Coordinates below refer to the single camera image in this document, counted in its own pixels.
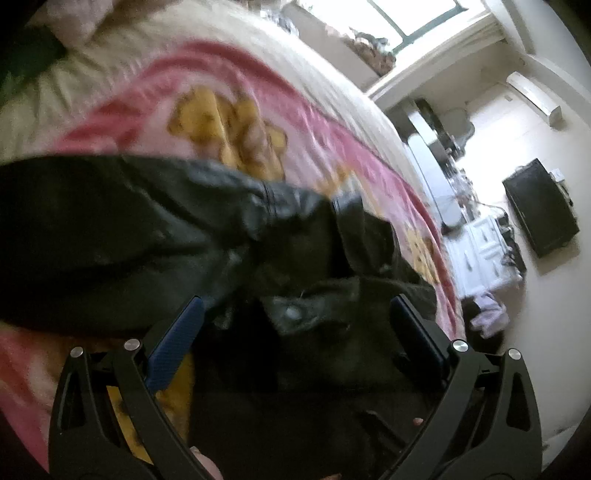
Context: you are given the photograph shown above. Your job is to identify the black leather jacket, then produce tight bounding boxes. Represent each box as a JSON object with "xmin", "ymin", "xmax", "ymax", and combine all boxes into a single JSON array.
[{"xmin": 1, "ymin": 156, "xmax": 437, "ymax": 479}]

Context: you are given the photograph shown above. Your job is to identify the lilac garment on chair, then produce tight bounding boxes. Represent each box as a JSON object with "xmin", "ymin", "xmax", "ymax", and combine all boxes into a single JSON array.
[{"xmin": 468, "ymin": 292, "xmax": 510, "ymax": 339}]

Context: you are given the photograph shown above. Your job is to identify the wall mounted black television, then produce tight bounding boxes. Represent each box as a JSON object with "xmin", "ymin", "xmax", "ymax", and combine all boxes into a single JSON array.
[{"xmin": 503, "ymin": 159, "xmax": 579, "ymax": 258}]

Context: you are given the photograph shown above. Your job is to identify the white drawer cabinet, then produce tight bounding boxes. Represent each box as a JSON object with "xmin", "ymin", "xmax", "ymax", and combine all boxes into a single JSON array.
[{"xmin": 444, "ymin": 216, "xmax": 523, "ymax": 298}]

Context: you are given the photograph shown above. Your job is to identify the pink cartoon bear blanket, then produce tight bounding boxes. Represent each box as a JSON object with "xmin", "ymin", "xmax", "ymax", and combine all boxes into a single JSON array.
[{"xmin": 1, "ymin": 43, "xmax": 465, "ymax": 473}]

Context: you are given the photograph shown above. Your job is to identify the clothes on window sill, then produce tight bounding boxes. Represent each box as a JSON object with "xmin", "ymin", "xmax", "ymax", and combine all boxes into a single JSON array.
[{"xmin": 325, "ymin": 26, "xmax": 396, "ymax": 77}]

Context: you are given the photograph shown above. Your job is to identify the beige bed sheet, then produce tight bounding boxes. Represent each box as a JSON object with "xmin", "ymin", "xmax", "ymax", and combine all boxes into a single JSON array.
[{"xmin": 0, "ymin": 0, "xmax": 417, "ymax": 163}]

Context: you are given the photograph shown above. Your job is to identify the person's thumb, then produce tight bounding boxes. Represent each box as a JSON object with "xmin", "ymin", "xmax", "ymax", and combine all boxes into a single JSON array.
[{"xmin": 190, "ymin": 446, "xmax": 223, "ymax": 480}]

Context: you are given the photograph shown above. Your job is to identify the white vanity desk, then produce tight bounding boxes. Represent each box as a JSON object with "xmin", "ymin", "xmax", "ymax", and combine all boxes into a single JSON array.
[{"xmin": 388, "ymin": 99, "xmax": 467, "ymax": 234}]

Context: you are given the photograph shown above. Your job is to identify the white air conditioner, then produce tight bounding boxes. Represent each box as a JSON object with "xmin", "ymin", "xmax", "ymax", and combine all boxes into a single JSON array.
[{"xmin": 506, "ymin": 71, "xmax": 563, "ymax": 128}]

